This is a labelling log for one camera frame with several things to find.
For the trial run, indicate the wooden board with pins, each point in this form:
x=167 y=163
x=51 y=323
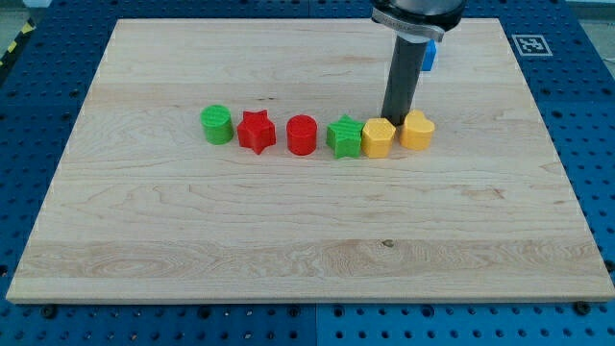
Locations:
x=143 y=210

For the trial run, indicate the red star block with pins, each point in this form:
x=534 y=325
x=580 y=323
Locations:
x=256 y=131

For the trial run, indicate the blue triangle block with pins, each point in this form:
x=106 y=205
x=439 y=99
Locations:
x=430 y=56

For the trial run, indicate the yellow heart block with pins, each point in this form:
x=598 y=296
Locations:
x=417 y=131

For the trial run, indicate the green cylinder block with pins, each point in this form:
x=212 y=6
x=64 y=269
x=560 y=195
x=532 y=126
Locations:
x=217 y=124

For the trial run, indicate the robot arm flange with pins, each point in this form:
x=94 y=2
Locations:
x=418 y=20

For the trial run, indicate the white fiducial marker tag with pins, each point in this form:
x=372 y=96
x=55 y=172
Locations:
x=531 y=45

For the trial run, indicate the red cylinder block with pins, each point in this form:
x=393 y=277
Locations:
x=301 y=133

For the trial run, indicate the black cylindrical pointer tool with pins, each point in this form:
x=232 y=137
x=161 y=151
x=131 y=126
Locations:
x=404 y=72

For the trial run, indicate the yellow hexagon block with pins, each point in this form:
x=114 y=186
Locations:
x=377 y=138

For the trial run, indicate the green star block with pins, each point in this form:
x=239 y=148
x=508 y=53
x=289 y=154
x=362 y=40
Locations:
x=344 y=137

